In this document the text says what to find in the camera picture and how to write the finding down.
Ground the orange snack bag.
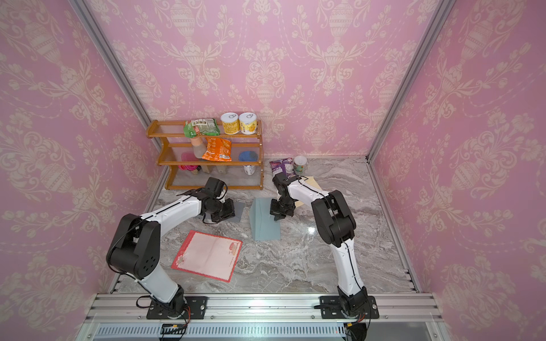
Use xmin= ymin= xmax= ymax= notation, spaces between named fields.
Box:
xmin=202 ymin=137 xmax=232 ymax=162

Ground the yellow can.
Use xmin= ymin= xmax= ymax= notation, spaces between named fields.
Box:
xmin=239 ymin=112 xmax=257 ymax=135
xmin=220 ymin=112 xmax=240 ymax=135

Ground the green instant noodle cup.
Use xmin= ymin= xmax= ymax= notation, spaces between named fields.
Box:
xmin=294 ymin=155 xmax=308 ymax=176

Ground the left yellow can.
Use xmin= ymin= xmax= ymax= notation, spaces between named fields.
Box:
xmin=220 ymin=112 xmax=240 ymax=135

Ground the blue lid cup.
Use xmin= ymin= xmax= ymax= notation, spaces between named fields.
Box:
xmin=238 ymin=151 xmax=259 ymax=176

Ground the dark grey envelope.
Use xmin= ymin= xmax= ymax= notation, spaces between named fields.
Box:
xmin=231 ymin=201 xmax=246 ymax=223

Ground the teal blue envelope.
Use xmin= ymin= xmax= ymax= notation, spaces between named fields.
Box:
xmin=250 ymin=197 xmax=281 ymax=242

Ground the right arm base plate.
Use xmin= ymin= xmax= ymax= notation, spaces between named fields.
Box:
xmin=314 ymin=296 xmax=380 ymax=320

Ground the pink item on shelf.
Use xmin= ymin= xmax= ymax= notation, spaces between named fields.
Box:
xmin=178 ymin=152 xmax=200 ymax=172

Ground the green snack bag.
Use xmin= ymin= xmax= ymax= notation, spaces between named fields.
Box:
xmin=183 ymin=118 xmax=220 ymax=139

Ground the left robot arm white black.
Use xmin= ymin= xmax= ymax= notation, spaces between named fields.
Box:
xmin=106 ymin=177 xmax=235 ymax=319

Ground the right yellow can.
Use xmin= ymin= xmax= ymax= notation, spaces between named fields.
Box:
xmin=239 ymin=112 xmax=257 ymax=135

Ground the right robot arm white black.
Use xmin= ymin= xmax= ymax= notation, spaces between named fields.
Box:
xmin=270 ymin=173 xmax=371 ymax=318

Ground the aluminium front rail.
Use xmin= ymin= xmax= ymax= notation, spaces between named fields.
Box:
xmin=84 ymin=292 xmax=443 ymax=323

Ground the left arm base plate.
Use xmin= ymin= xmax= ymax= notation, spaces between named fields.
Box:
xmin=146 ymin=296 xmax=208 ymax=321

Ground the beige bottle on shelf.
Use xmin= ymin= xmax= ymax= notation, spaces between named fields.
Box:
xmin=191 ymin=136 xmax=207 ymax=159

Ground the purple snack bag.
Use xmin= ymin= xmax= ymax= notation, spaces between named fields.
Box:
xmin=270 ymin=158 xmax=296 ymax=178

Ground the wooden three-tier shelf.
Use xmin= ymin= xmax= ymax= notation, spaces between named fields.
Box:
xmin=146 ymin=120 xmax=264 ymax=190

